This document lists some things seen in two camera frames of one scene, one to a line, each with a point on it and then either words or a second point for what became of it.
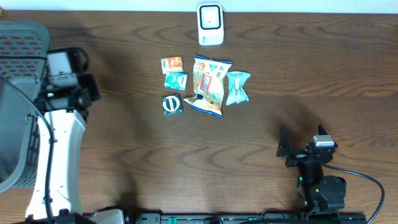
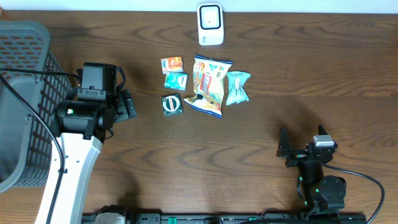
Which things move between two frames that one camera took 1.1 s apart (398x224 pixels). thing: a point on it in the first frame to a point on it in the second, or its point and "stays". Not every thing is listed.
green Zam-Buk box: (171, 104) stays
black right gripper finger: (322, 130) stays
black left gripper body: (89, 86) to (123, 109)
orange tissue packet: (173, 64) stays
